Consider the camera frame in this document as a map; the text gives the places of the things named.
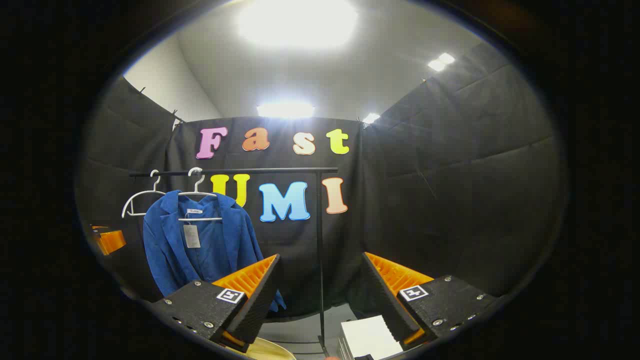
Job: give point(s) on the black backdrop cloth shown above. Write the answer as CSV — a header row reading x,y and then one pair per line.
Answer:
x,y
450,175

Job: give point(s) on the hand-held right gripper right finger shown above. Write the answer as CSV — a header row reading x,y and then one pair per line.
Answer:
x,y
382,305

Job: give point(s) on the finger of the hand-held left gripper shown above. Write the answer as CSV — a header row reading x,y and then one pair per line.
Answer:
x,y
112,241

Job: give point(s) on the white cabinet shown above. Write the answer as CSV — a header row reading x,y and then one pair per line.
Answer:
x,y
367,337

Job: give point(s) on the white plastic hanger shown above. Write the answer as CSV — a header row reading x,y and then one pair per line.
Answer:
x,y
155,186
205,219

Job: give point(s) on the ceiling light panel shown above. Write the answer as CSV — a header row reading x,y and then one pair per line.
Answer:
x,y
297,22
441,62
371,118
285,110

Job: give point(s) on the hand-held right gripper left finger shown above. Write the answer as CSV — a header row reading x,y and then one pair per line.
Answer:
x,y
260,305

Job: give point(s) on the black metal clothes rack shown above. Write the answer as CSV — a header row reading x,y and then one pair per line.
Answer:
x,y
320,250

